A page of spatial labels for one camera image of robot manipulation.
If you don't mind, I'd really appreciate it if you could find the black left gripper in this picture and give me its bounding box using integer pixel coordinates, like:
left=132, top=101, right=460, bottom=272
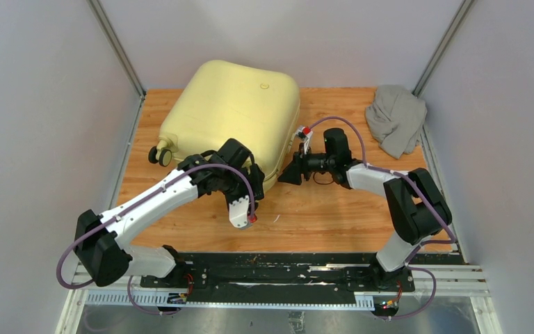
left=220, top=164, right=265, bottom=212

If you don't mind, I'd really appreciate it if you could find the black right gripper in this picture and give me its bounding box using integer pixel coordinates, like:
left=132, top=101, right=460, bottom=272
left=278, top=143, right=336, bottom=186

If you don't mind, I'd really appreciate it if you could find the cream suitcase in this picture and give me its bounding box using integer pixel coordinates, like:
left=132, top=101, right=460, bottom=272
left=148, top=60, right=300, bottom=191

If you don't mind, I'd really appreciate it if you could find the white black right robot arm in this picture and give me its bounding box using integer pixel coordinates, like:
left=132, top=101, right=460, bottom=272
left=278, top=127, right=455, bottom=291

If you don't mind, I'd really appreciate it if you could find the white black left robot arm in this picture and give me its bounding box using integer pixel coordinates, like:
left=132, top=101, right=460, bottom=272
left=57, top=138, right=265, bottom=289

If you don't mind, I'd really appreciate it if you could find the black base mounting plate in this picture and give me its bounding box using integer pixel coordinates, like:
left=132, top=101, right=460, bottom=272
left=137, top=253, right=414, bottom=305

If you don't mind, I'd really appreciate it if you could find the grey crumpled cloth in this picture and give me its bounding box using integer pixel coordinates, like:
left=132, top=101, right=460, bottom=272
left=364, top=85, right=427, bottom=159

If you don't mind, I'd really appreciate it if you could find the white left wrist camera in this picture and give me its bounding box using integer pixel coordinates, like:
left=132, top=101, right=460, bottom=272
left=228, top=196, right=257, bottom=230

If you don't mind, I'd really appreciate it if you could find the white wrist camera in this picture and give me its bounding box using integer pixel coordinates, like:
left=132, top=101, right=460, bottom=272
left=228, top=196, right=257, bottom=230
left=296, top=126, right=314, bottom=154

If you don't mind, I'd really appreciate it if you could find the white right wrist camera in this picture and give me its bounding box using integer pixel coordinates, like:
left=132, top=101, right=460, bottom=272
left=296, top=126, right=314, bottom=154

